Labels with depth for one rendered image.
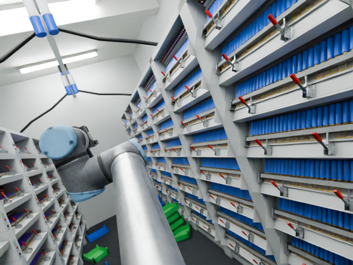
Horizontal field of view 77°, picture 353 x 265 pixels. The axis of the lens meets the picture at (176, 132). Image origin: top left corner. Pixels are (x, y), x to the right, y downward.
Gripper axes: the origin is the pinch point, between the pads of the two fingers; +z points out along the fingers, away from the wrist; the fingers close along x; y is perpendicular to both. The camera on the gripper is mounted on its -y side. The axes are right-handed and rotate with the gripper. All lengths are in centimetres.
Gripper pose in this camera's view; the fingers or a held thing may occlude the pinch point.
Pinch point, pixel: (91, 146)
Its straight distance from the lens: 100.2
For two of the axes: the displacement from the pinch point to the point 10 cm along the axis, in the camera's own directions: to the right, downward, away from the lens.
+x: -8.9, 4.3, -1.6
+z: -1.5, 0.5, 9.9
